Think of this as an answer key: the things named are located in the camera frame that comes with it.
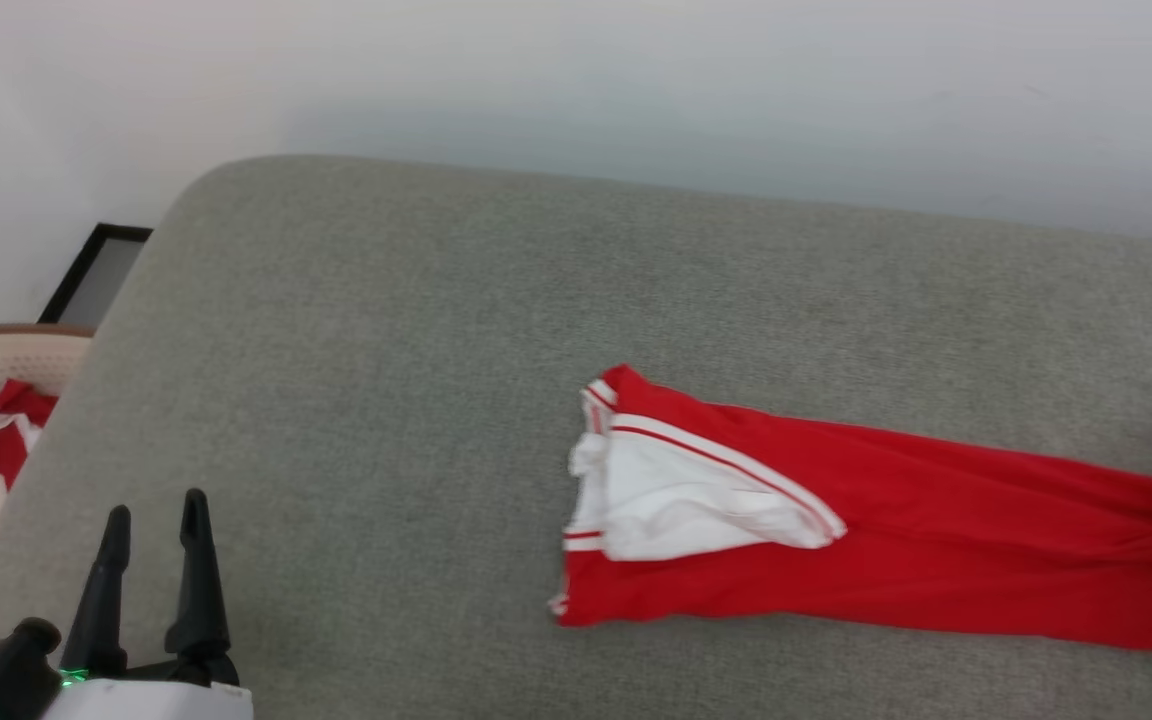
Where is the red and white garment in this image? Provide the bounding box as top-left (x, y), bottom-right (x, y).
top-left (548, 363), bottom-right (1152, 657)

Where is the grey fabric sofa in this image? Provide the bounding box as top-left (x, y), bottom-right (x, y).
top-left (0, 153), bottom-right (1152, 720)

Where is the red garment in basket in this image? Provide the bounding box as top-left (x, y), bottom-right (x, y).
top-left (0, 378), bottom-right (60, 493)

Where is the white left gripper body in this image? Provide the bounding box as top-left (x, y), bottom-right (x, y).
top-left (41, 655), bottom-right (255, 720)

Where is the black framed grey panel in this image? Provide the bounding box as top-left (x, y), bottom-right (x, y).
top-left (38, 223), bottom-right (153, 331)

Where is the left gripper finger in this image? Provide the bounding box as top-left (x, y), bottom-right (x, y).
top-left (164, 488), bottom-right (240, 687)
top-left (59, 505), bottom-right (132, 679)

